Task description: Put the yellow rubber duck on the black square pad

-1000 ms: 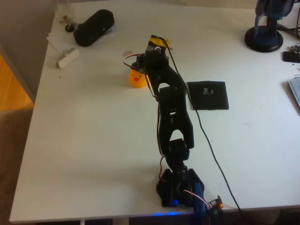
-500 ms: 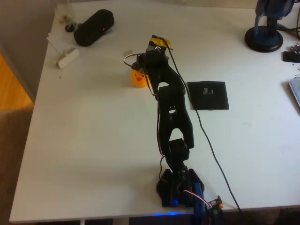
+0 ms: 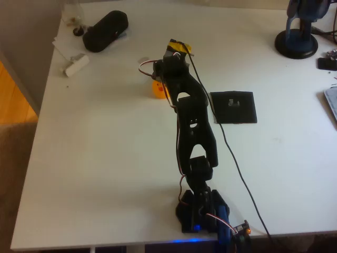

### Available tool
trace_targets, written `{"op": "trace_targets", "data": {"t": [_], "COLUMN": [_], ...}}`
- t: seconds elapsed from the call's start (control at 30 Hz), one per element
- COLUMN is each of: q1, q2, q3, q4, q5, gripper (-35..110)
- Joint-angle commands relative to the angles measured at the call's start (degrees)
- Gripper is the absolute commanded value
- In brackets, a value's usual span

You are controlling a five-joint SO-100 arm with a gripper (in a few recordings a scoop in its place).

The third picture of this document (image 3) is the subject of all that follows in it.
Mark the grey laptop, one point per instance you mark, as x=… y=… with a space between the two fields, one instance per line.
x=332 y=101

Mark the motor controller board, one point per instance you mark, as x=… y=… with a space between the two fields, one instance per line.
x=241 y=229

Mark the black bottle cap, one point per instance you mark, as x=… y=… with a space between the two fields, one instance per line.
x=78 y=31

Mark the small circuit board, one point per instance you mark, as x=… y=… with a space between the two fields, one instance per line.
x=332 y=54

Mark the black glasses case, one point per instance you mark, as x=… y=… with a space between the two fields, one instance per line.
x=105 y=31

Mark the camera with yellow tape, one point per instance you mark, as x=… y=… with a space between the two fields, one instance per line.
x=177 y=47

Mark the white charger block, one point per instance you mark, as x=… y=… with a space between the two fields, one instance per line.
x=77 y=66

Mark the white paper sheets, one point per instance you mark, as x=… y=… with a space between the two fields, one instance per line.
x=65 y=46

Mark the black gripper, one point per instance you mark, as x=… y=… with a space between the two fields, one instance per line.
x=158 y=70

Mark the yellow rubber duck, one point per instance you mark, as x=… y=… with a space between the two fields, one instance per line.
x=159 y=91

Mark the blue table clamp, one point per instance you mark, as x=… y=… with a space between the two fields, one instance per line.
x=223 y=224

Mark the small black device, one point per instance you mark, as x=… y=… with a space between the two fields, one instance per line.
x=326 y=64

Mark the black square mat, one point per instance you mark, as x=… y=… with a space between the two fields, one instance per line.
x=245 y=110

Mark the blue stand on black base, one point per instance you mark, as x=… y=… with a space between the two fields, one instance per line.
x=296 y=44

